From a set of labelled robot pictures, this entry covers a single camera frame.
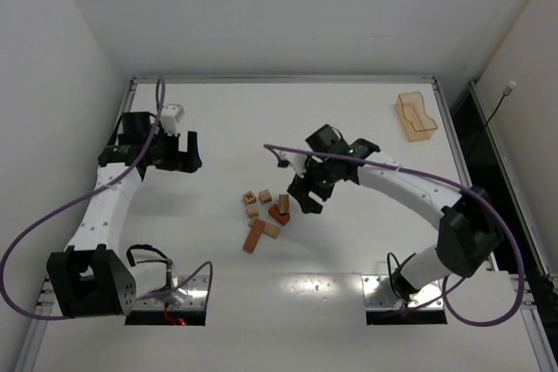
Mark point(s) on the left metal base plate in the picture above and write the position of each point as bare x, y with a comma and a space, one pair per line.
191, 296

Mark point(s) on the wood cube letter N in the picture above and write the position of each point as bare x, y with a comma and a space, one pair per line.
249, 198

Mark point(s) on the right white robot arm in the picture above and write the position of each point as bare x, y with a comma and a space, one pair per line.
467, 231

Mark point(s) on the metal base plate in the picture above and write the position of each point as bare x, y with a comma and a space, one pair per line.
191, 296
379, 298

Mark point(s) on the light wood long block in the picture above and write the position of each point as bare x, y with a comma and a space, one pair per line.
270, 229

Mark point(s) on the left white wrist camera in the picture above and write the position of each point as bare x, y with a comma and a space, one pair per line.
170, 117

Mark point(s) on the red-brown arch block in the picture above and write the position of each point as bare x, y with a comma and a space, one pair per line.
281, 218

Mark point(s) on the light wood cube block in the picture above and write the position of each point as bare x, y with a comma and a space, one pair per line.
252, 210

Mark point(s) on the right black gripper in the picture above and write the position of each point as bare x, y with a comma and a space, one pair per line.
310, 181

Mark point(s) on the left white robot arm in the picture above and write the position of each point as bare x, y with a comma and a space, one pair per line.
90, 278

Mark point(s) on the dark-topped wood block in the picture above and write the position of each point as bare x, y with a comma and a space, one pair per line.
283, 204

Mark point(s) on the red-brown long block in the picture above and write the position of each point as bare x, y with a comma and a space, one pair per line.
254, 234

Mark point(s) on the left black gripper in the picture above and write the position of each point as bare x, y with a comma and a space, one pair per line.
175, 151

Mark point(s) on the small plain wood cube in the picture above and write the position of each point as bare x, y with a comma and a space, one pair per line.
265, 196

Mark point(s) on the clear orange plastic box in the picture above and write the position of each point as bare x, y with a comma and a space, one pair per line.
411, 111

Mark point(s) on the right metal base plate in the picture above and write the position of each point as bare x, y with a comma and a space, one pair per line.
379, 298

